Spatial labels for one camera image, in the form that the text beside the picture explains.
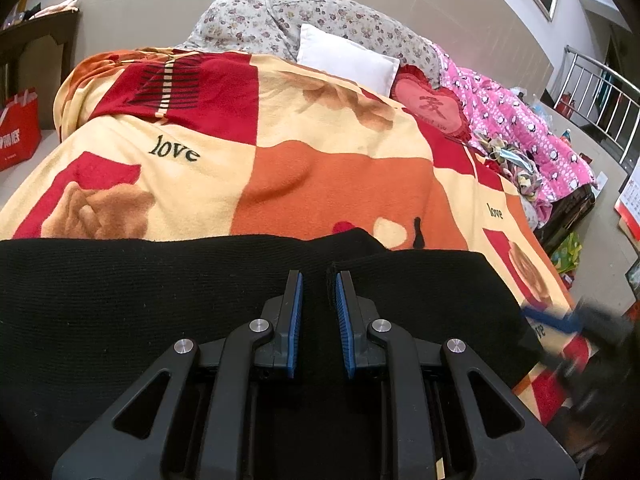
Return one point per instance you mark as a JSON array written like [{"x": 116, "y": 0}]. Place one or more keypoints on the yellow red printed blanket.
[{"x": 320, "y": 170}]

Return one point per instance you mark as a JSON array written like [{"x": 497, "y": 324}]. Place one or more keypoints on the green plastic bag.
[{"x": 567, "y": 255}]

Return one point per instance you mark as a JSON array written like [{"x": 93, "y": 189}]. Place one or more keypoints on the black pants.
[{"x": 125, "y": 310}]

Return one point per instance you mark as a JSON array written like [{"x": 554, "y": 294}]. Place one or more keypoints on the colourful crumpled cloth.
[{"x": 510, "y": 167}]

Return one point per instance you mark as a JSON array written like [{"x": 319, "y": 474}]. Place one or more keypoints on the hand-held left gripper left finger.
[{"x": 295, "y": 325}]

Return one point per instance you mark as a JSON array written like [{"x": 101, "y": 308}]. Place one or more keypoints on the red shopping bag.
[{"x": 17, "y": 130}]

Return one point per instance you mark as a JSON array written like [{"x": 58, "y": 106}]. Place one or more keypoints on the grey floral quilt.
[{"x": 345, "y": 25}]

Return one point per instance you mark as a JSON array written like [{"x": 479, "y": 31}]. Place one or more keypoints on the white pillow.
[{"x": 350, "y": 60}]

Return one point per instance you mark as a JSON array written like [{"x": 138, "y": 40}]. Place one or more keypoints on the pink cloth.
[{"x": 57, "y": 6}]

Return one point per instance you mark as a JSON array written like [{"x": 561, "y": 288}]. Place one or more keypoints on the dark wooden bed frame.
[{"x": 567, "y": 215}]

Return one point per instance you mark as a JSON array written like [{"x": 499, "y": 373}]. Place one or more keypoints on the metal stair railing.
[{"x": 605, "y": 105}]

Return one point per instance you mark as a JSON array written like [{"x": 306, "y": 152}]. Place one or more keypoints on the red heart cushion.
[{"x": 432, "y": 107}]

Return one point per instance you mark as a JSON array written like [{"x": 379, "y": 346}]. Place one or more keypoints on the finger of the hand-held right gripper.
[{"x": 550, "y": 321}]

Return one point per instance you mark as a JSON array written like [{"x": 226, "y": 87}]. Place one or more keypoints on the dark wooden cabinet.
[{"x": 35, "y": 45}]

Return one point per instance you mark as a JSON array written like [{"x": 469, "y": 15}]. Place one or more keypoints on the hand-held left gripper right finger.
[{"x": 344, "y": 325}]

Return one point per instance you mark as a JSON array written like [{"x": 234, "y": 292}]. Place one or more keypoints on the pink printed blanket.
[{"x": 520, "y": 130}]

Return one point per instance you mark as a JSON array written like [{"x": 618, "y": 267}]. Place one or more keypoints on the red wall calendar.
[{"x": 631, "y": 205}]

